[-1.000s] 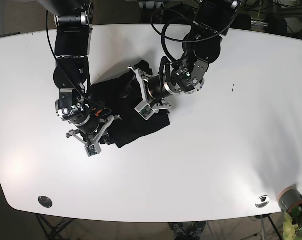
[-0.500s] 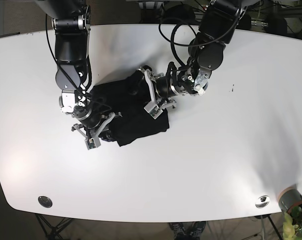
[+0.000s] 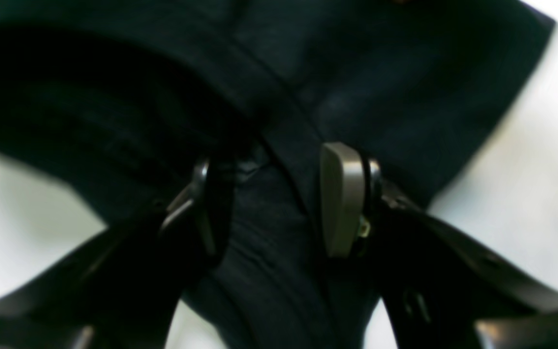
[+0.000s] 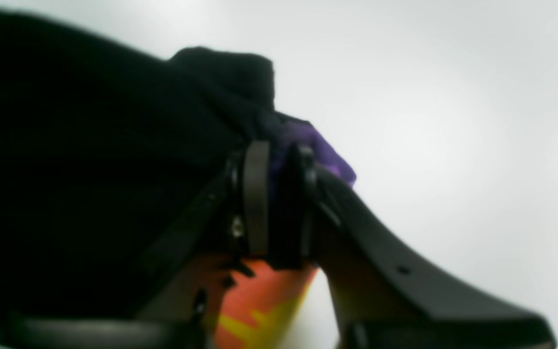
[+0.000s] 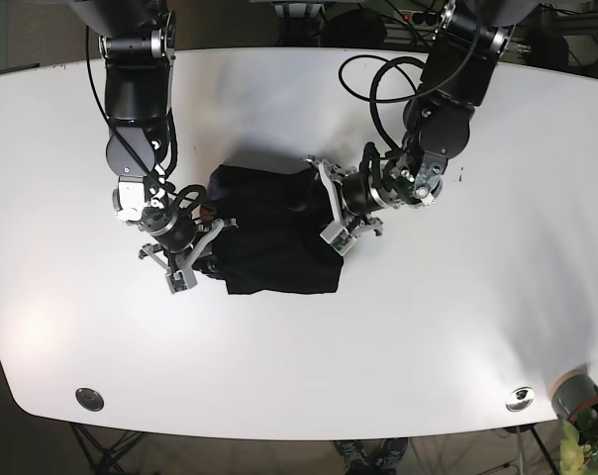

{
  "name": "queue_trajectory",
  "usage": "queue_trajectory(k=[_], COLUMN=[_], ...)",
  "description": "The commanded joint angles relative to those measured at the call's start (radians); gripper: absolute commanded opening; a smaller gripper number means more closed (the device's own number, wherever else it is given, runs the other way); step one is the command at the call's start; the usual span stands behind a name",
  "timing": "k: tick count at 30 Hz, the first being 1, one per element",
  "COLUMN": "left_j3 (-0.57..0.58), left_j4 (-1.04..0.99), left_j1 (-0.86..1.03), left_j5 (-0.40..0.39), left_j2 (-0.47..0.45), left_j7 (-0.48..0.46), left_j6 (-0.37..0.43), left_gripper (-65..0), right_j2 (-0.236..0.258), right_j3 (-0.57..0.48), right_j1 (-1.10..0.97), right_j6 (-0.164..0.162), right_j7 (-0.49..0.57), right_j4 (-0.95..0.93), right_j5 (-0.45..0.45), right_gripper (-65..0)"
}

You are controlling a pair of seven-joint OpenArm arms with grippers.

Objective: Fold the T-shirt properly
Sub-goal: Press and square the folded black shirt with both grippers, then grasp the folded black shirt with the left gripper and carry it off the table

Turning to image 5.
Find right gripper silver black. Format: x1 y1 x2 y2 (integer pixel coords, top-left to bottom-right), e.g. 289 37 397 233
139 212 238 294

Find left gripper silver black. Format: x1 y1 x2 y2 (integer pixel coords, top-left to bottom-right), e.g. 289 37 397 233
305 155 383 256

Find black T-shirt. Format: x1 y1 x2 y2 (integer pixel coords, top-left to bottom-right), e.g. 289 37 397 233
205 165 344 295

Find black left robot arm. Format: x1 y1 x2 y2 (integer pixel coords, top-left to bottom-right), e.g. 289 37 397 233
312 1 538 255

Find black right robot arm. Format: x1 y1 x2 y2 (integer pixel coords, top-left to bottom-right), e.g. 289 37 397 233
69 1 236 293

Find left silver table grommet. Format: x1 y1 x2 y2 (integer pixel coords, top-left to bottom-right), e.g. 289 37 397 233
75 387 105 412

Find silver table grommet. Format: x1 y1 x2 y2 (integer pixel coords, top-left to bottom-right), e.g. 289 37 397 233
505 387 535 413
75 387 105 412

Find black folding table legs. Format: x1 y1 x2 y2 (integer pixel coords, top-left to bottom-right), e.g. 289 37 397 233
69 423 148 475

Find right silver table grommet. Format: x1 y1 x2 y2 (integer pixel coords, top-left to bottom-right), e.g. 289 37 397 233
505 387 535 413

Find grey plant pot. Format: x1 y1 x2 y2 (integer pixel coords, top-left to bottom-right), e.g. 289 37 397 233
549 370 598 423

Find green potted plant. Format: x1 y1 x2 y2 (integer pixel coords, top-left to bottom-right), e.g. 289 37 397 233
559 405 598 475

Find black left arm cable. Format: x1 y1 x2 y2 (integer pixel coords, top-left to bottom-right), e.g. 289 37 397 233
339 52 429 159

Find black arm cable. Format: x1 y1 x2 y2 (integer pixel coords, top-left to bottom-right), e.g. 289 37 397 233
84 24 181 199
339 52 429 159

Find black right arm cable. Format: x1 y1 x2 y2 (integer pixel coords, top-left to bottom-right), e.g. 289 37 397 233
84 24 181 199

